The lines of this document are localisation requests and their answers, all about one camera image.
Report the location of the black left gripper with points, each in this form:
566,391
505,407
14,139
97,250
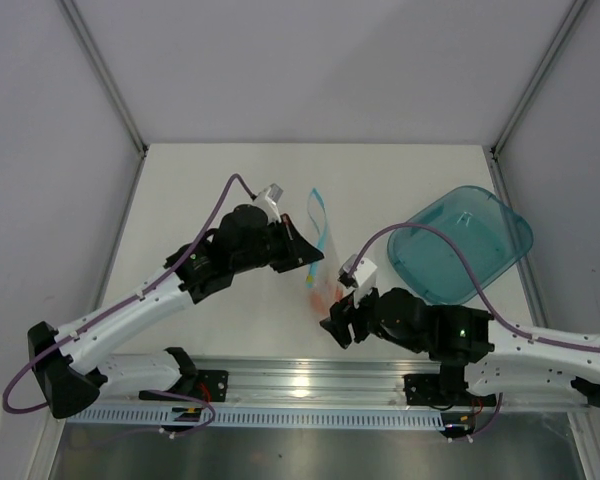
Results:
297,250

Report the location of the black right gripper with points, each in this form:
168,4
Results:
337,322

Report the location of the orange toy pumpkin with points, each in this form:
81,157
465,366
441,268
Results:
320,301

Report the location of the clear zip top bag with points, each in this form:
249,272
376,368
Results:
322,275

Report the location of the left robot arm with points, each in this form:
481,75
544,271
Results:
74,364

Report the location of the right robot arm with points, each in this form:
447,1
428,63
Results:
478,358

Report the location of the teal plastic tray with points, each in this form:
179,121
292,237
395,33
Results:
491,236

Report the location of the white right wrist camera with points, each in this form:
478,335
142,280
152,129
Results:
359,276

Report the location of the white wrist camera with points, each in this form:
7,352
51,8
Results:
359,276
267,201

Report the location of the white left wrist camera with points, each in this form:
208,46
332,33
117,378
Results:
267,201

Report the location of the aluminium mounting rail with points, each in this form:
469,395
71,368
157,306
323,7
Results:
378,384

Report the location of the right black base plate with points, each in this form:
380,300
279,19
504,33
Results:
441,393

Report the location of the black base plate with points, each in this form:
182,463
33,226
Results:
441,393
211,385

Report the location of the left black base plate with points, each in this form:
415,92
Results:
211,385

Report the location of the white slotted cable duct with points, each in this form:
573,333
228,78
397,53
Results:
224,416

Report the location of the left aluminium frame post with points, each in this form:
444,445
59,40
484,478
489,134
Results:
92,53

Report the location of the aluminium frame post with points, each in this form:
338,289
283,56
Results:
92,53
558,43

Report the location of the right aluminium frame post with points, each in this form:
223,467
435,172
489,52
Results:
558,43

